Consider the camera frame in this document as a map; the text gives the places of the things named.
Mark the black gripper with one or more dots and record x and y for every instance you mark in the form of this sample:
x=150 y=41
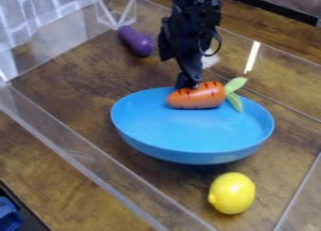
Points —
x=188 y=32

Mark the orange toy carrot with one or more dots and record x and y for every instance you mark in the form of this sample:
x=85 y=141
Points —
x=209 y=95

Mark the purple toy eggplant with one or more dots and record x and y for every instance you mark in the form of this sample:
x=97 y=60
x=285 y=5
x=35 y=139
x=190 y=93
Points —
x=138 y=42

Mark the blue round tray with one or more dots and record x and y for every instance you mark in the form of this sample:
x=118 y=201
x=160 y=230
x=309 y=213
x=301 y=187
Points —
x=206 y=136

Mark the yellow toy lemon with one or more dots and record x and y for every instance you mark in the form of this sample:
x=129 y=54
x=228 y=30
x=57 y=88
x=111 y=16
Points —
x=232 y=193

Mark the blue object at corner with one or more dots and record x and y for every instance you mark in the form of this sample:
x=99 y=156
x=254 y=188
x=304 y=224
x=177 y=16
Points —
x=11 y=218

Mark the clear acrylic enclosure wall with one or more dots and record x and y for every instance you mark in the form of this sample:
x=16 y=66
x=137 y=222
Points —
x=83 y=180

